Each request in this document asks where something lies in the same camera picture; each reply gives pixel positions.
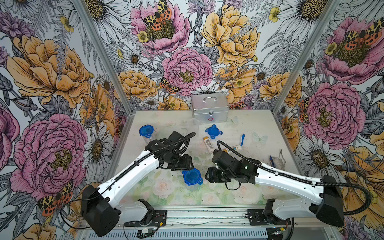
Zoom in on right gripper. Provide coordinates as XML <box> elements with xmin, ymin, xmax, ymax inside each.
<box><xmin>204</xmin><ymin>167</ymin><xmax>236</xmax><ymax>185</ymax></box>

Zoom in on blue lid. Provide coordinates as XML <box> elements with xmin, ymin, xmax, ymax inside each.
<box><xmin>205</xmin><ymin>125</ymin><xmax>223</xmax><ymax>139</ymax></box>
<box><xmin>139</xmin><ymin>125</ymin><xmax>155</xmax><ymax>139</ymax></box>
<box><xmin>182</xmin><ymin>169</ymin><xmax>203</xmax><ymax>186</ymax></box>

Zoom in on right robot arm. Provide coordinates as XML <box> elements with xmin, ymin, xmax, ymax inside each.
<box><xmin>205</xmin><ymin>150</ymin><xmax>345</xmax><ymax>227</ymax></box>

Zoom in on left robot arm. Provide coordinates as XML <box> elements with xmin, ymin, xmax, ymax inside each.
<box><xmin>81</xmin><ymin>131</ymin><xmax>196</xmax><ymax>237</ymax></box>

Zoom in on white bottle lying sideways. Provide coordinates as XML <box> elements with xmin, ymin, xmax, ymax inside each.
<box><xmin>223</xmin><ymin>145</ymin><xmax>242</xmax><ymax>153</ymax></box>

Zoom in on white bottle back label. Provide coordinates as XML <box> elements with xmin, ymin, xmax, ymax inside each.
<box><xmin>203</xmin><ymin>137</ymin><xmax>215</xmax><ymax>153</ymax></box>

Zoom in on blue toothbrush near lid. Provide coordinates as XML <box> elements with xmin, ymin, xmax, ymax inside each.
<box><xmin>240</xmin><ymin>134</ymin><xmax>245</xmax><ymax>147</ymax></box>

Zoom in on clear plastic cup back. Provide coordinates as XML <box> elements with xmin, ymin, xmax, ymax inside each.
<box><xmin>186</xmin><ymin>118</ymin><xmax>200</xmax><ymax>134</ymax></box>

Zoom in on clear packet right edge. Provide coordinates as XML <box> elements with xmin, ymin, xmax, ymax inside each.
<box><xmin>269</xmin><ymin>150</ymin><xmax>286</xmax><ymax>171</ymax></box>

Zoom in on silver metal first-aid case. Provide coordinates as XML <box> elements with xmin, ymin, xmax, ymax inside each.
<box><xmin>191</xmin><ymin>93</ymin><xmax>230</xmax><ymax>124</ymax></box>

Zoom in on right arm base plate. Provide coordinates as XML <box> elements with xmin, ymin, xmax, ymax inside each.
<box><xmin>245</xmin><ymin>209</ymin><xmax>291</xmax><ymax>226</ymax></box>

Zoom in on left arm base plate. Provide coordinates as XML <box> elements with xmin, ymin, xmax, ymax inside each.
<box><xmin>124</xmin><ymin>210</ymin><xmax>168</xmax><ymax>227</ymax></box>

